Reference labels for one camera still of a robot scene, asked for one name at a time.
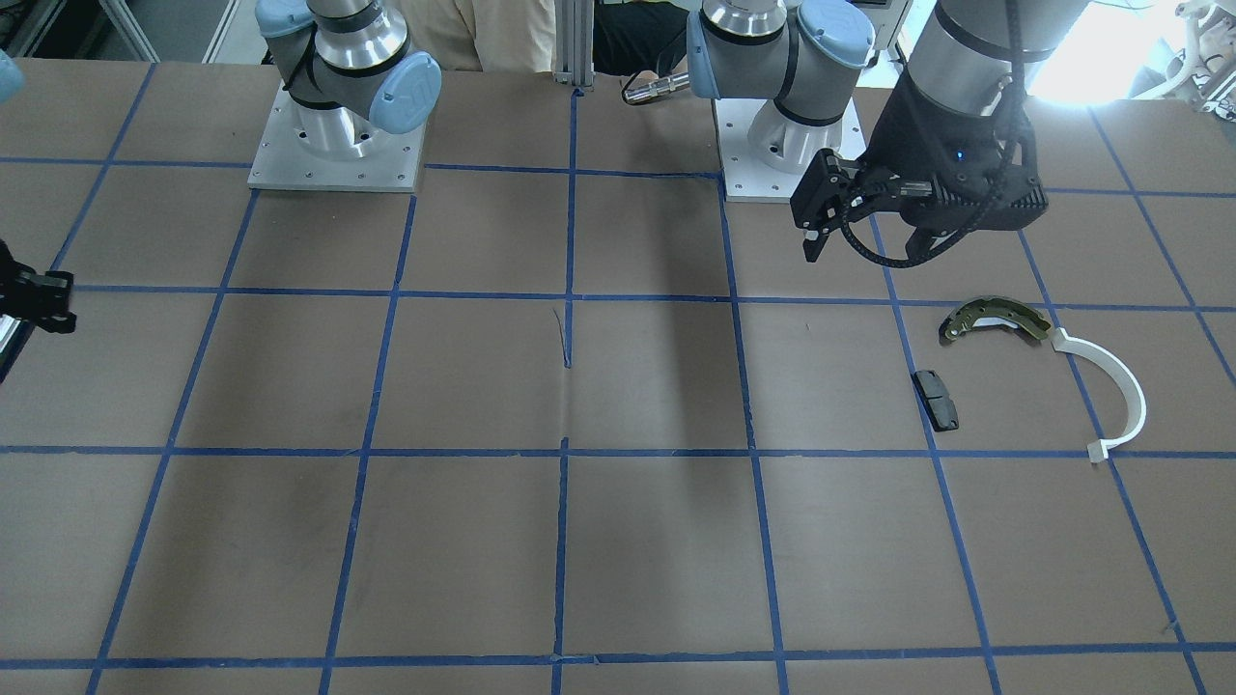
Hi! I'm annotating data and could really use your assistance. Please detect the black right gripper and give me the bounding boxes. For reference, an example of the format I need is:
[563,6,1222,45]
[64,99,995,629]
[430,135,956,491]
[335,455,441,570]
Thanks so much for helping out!
[1,241,78,381]

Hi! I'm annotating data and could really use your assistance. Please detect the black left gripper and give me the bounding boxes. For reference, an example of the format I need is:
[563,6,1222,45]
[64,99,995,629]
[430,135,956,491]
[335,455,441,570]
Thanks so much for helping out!
[790,75,1048,265]

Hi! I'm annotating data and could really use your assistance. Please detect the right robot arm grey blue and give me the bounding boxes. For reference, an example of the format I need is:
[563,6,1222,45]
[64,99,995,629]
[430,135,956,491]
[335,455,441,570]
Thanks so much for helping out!
[2,1,444,317]

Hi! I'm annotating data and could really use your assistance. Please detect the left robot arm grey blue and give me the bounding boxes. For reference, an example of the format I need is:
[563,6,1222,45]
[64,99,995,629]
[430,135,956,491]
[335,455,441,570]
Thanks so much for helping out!
[686,1,1084,268]

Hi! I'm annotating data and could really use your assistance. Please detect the silver cylindrical connector plug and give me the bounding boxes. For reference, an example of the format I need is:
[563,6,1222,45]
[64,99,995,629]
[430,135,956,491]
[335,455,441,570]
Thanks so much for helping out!
[620,70,691,106]

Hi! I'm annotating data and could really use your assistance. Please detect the metal brake shoe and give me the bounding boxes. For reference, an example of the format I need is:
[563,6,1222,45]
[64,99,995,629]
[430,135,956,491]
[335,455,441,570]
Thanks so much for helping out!
[939,296,1053,344]

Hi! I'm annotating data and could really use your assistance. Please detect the black brake pad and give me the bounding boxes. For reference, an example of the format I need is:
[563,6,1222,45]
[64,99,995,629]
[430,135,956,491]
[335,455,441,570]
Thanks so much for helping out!
[911,370,962,432]

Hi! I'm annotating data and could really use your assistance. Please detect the white curved plastic part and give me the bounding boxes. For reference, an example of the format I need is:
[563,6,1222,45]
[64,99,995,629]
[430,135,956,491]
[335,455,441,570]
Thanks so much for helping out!
[1051,328,1147,464]

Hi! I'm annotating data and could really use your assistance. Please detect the seated person beige shirt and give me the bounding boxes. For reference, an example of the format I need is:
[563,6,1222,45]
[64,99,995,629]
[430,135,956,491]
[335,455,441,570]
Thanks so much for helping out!
[387,1,556,73]

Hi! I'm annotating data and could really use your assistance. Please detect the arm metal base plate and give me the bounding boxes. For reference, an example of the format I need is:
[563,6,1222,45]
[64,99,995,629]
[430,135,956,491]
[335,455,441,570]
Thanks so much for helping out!
[247,89,426,194]
[714,98,866,204]

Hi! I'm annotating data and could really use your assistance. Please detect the aluminium frame post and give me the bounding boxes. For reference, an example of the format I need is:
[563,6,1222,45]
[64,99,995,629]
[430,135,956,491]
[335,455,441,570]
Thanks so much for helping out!
[552,0,596,92]

